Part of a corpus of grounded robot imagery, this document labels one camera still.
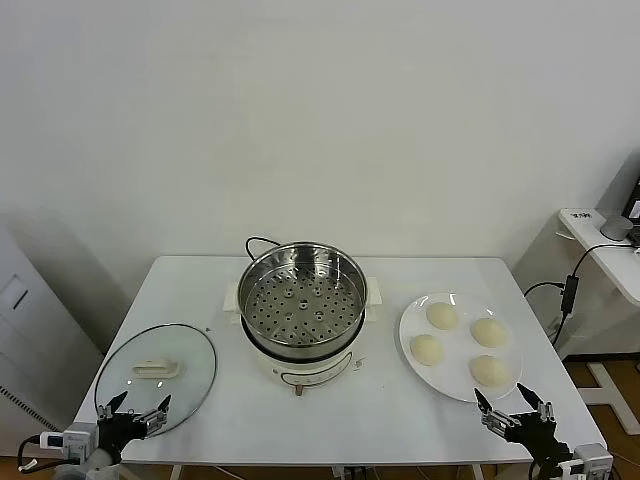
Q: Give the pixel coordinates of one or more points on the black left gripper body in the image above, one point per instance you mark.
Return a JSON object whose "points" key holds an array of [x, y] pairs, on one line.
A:
{"points": [[117, 430]]}

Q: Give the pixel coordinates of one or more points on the white side desk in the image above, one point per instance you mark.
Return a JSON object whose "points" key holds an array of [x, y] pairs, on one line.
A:
{"points": [[610, 260]]}

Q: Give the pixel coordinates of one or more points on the white round plate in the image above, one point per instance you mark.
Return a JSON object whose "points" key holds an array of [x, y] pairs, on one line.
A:
{"points": [[450, 380]]}

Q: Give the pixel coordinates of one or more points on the grey laptop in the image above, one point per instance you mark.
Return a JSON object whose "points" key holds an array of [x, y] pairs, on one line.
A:
{"points": [[635, 200]]}

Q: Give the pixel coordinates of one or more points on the grey cylindrical speaker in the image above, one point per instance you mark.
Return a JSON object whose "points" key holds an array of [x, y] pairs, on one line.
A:
{"points": [[616, 229]]}

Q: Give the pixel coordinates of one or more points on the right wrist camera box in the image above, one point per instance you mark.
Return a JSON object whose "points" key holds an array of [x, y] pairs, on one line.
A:
{"points": [[587, 460]]}

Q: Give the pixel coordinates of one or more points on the white steamed baozi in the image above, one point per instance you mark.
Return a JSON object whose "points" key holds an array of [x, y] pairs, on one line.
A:
{"points": [[426, 349], [489, 371], [442, 316], [489, 332]]}

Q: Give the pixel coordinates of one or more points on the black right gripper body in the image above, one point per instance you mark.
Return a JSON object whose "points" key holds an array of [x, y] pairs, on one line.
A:
{"points": [[540, 435]]}

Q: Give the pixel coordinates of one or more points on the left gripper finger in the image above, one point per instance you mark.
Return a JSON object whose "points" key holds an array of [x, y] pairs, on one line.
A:
{"points": [[156, 415], [114, 404]]}

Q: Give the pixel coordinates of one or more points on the perforated stainless steamer basket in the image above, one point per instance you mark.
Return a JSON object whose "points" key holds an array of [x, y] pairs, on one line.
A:
{"points": [[300, 320]]}

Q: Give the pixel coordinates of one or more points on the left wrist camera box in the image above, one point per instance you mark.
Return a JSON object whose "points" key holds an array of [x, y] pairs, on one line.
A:
{"points": [[70, 440]]}

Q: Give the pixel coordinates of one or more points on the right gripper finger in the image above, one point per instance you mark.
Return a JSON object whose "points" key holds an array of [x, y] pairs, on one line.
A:
{"points": [[490, 412], [539, 404]]}

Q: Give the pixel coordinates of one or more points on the cream electric cooker base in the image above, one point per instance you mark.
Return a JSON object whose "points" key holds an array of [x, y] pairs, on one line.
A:
{"points": [[310, 372]]}

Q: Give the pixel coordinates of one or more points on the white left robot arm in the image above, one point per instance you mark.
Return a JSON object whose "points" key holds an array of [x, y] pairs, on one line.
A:
{"points": [[97, 462]]}

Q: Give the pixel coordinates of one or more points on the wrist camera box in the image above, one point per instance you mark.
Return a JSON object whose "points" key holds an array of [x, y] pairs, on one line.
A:
{"points": [[70, 440], [587, 460]]}

